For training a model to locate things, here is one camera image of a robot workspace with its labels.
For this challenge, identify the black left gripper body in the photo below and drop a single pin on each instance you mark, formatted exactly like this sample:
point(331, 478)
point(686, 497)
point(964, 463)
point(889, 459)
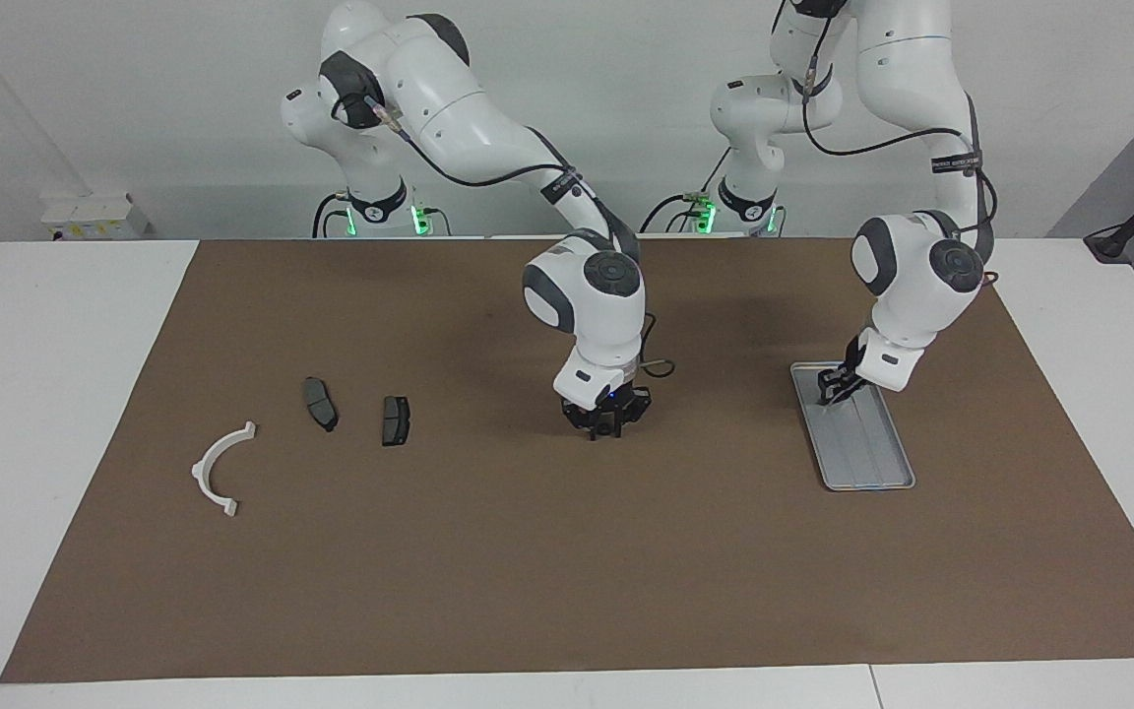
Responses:
point(854, 362)

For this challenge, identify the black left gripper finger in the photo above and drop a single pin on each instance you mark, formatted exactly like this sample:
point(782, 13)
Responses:
point(847, 388)
point(831, 384)

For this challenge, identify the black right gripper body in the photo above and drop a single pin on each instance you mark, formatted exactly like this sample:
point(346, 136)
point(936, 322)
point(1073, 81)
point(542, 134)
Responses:
point(616, 409)

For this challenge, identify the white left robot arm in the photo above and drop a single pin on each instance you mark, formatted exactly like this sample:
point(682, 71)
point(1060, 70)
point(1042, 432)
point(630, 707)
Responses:
point(912, 59)

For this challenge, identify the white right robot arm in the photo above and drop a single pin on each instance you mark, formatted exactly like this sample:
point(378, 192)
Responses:
point(459, 108)

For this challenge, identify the silver metal tray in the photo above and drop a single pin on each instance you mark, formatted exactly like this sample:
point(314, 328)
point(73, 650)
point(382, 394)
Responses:
point(867, 463)

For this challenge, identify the brown table mat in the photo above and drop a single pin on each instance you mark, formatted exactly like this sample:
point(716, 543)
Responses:
point(528, 571)

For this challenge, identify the rectangular dark brake pad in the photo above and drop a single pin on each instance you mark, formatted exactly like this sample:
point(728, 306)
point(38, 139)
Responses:
point(395, 420)

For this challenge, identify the curved dark brake pad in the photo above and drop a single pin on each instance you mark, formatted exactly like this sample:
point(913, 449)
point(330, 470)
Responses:
point(320, 404)

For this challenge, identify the white semicircular plastic bracket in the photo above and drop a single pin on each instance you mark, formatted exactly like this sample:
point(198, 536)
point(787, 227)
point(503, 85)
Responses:
point(199, 473)

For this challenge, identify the white wall power box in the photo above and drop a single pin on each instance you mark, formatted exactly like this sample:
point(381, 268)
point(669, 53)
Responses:
point(94, 215)

